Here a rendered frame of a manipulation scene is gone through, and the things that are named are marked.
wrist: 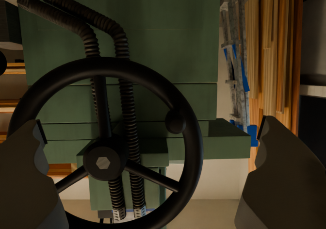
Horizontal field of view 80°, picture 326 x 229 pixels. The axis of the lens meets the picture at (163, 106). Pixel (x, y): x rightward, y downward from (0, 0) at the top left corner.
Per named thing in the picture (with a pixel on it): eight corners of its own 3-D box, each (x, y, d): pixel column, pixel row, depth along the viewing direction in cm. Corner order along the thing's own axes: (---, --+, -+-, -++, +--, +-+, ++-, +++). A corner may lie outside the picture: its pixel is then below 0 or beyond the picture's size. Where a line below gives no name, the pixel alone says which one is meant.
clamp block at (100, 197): (161, 167, 39) (161, 208, 40) (159, 144, 52) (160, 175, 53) (84, 169, 38) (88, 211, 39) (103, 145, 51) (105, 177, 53)
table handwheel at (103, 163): (81, 287, 30) (-54, 135, 26) (111, 203, 50) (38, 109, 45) (244, 188, 28) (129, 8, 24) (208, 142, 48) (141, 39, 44)
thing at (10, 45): (3, -2, 38) (8, 41, 39) (40, 17, 50) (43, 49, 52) (-42, -1, 38) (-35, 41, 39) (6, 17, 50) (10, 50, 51)
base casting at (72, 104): (220, 82, 46) (218, 121, 47) (184, 79, 103) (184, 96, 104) (24, 85, 45) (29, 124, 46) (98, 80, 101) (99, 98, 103)
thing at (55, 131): (208, 120, 47) (208, 136, 48) (192, 107, 68) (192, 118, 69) (39, 124, 46) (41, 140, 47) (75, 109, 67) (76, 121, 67)
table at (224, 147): (276, 150, 39) (274, 178, 40) (223, 117, 69) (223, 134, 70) (-40, 157, 37) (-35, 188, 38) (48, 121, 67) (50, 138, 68)
